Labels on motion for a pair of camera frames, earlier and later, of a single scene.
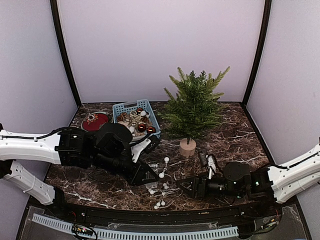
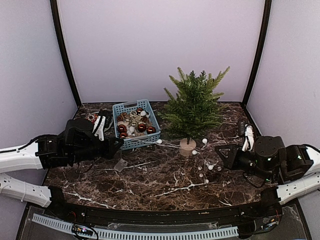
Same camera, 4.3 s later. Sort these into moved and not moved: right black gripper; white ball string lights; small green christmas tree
Moved: white ball string lights; right black gripper
Not moved: small green christmas tree
